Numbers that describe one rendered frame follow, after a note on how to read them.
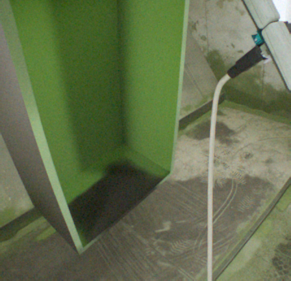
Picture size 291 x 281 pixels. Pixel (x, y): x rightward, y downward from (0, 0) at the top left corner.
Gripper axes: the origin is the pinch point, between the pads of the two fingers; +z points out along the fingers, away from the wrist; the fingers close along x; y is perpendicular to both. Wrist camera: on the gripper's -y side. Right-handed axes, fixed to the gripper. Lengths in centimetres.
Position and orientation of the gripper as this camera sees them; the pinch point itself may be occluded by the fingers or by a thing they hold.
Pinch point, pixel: (265, 45)
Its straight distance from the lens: 64.6
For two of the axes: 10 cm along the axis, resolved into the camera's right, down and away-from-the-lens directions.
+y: -3.1, 1.9, 9.3
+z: -8.7, 3.4, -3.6
